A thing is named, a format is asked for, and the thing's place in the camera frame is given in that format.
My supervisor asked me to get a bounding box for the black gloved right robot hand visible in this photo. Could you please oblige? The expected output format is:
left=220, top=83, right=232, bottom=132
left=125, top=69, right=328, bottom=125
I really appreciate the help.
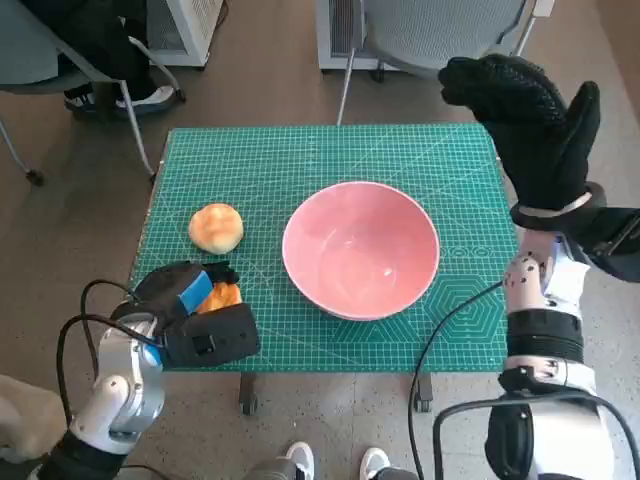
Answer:
left=437, top=53, right=601, bottom=211

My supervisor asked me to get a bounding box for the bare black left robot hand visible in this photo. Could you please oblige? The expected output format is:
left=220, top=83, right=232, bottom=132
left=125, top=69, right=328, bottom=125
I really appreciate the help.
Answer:
left=130, top=258, right=240, bottom=327

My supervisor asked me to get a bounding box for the rectangular striped toy bread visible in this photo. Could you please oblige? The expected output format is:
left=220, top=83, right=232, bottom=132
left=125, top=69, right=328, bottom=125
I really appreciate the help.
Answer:
left=197, top=279, right=245, bottom=315

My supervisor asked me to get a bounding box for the round toy bread bun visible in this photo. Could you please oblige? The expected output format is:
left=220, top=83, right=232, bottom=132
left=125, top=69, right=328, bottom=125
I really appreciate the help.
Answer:
left=188, top=202, right=245, bottom=255

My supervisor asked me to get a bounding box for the pink bowl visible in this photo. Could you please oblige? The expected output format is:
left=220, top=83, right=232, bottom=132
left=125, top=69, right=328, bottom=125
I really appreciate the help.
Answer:
left=281, top=180, right=442, bottom=322

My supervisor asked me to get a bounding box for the black table foot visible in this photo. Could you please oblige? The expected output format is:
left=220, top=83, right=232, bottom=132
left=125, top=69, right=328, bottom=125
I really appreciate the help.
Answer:
left=238, top=372, right=260, bottom=415
left=413, top=372, right=434, bottom=412

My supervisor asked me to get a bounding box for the grey mesh office chair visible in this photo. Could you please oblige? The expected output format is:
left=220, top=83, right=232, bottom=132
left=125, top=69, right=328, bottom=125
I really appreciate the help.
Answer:
left=334, top=0, right=541, bottom=126

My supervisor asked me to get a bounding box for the person in beige trousers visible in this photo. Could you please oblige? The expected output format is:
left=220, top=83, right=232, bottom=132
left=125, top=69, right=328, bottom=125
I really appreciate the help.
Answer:
left=0, top=374, right=71, bottom=464

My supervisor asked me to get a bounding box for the green cutting mat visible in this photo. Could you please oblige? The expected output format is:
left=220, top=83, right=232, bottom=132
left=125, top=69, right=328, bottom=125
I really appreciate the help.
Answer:
left=128, top=124, right=519, bottom=374

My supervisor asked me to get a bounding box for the person in white shoes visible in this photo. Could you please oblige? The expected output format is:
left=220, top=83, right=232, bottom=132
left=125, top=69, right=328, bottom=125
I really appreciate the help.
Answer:
left=249, top=439, right=421, bottom=480

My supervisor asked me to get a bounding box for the white vented cabinet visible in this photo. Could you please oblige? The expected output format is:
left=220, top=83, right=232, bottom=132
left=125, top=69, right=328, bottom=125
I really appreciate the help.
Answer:
left=317, top=0, right=386, bottom=71

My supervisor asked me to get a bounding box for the white mesh-sided cabinet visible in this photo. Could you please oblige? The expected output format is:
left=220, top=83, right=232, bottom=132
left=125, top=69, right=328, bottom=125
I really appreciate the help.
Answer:
left=144, top=0, right=226, bottom=69

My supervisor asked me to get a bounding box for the person in black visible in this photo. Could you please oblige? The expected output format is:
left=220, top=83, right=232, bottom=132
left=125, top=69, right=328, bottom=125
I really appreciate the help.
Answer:
left=29, top=0, right=176, bottom=116

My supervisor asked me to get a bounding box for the grey-blue office chair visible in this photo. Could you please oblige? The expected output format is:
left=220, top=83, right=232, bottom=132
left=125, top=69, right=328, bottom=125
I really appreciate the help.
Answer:
left=0, top=0, right=187, bottom=187

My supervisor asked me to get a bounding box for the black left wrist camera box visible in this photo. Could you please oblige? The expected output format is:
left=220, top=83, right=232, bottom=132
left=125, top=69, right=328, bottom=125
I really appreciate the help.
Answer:
left=160, top=301, right=262, bottom=368

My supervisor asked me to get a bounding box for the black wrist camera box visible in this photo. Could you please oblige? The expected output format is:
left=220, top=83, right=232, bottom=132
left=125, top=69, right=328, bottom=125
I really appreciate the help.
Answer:
left=160, top=301, right=262, bottom=368
left=554, top=207, right=640, bottom=284

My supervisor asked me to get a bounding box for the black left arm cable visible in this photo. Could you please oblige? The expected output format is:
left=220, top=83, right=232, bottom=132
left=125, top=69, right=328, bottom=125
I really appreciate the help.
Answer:
left=80, top=279, right=144, bottom=361
left=56, top=314, right=166, bottom=426

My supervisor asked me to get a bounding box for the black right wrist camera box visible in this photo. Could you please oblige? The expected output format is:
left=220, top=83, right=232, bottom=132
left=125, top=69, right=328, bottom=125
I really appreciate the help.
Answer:
left=554, top=207, right=640, bottom=284

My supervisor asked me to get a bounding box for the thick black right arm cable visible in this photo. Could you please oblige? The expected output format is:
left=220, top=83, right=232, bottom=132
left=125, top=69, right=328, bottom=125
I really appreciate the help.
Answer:
left=432, top=389, right=629, bottom=480

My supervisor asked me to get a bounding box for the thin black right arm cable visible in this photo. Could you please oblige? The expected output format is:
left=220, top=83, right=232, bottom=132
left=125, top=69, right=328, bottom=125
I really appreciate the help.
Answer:
left=407, top=279, right=506, bottom=480

